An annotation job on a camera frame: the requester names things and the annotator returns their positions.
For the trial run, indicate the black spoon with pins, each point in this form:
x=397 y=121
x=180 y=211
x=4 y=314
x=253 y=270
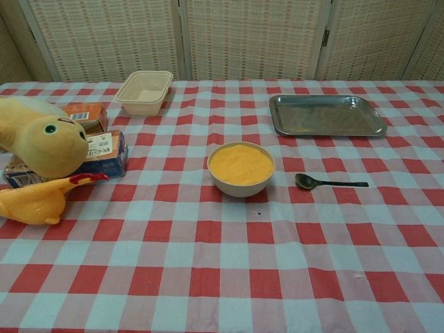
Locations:
x=305 y=181

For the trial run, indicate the off-white round bowl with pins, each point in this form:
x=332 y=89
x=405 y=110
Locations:
x=239 y=189

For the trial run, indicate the beige plastic container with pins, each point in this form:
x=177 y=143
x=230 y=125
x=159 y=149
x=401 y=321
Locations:
x=142 y=105

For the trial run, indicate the metal tray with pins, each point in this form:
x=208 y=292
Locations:
x=322 y=116

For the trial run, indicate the red white checkered tablecloth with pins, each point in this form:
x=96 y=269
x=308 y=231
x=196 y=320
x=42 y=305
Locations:
x=222 y=277

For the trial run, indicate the orange and blue carton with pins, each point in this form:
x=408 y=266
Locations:
x=107 y=163

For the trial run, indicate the small orange cardboard box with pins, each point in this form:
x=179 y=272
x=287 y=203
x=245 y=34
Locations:
x=90 y=112

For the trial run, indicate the metal screen hinge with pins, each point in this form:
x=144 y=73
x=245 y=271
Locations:
x=325 y=38

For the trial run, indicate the yellow plush toy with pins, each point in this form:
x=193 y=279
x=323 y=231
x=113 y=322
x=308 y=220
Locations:
x=52 y=149

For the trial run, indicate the woven beige folding screen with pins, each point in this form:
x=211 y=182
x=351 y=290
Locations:
x=104 y=34

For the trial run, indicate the yellow rubber chicken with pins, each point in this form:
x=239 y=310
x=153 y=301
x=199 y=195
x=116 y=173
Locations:
x=31 y=204

